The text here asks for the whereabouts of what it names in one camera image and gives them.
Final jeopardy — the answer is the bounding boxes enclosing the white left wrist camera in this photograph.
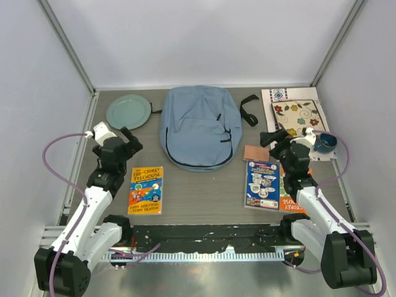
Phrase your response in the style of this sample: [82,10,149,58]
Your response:
[85,121,116,147]

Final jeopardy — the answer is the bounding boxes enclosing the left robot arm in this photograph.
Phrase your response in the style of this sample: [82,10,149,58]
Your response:
[34,122,143,296]

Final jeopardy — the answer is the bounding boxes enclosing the floral square plate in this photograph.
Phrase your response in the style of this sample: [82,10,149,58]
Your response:
[271,100,325,137]

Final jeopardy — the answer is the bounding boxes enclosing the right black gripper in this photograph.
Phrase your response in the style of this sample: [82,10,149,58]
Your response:
[260,128,296,176]

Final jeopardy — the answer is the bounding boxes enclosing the blue illustrated book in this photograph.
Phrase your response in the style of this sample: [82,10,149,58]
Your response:
[243,160,280,211]

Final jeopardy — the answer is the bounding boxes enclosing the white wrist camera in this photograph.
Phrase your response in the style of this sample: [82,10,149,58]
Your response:
[294,127,316,149]
[85,121,116,147]

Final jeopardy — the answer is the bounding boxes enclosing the patterned white placemat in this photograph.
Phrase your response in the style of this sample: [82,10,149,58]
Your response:
[260,87,337,162]

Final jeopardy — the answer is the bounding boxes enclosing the yellow 130-storey treehouse book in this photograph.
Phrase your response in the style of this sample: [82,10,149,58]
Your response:
[127,166,164,215]

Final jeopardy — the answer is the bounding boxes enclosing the slotted cable duct rail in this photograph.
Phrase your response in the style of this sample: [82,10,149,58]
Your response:
[101,250,285,263]

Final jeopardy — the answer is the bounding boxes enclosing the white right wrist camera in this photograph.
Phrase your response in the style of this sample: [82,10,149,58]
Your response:
[294,127,316,149]

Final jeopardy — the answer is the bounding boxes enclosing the orange 78-storey treehouse book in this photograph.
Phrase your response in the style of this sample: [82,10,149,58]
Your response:
[279,166,307,214]

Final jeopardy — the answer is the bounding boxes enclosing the teal round plate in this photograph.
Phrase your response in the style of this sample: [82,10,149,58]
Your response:
[106,94,152,130]

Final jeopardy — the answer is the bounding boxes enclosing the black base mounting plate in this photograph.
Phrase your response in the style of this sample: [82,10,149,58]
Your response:
[126,224,301,254]

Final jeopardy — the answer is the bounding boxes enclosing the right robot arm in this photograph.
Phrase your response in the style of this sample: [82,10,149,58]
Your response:
[260,128,378,289]

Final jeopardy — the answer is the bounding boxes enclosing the dark blue mug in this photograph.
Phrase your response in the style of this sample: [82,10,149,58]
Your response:
[313,133,338,153]

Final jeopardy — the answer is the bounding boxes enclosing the light blue backpack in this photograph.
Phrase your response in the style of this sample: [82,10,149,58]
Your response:
[160,85,258,172]

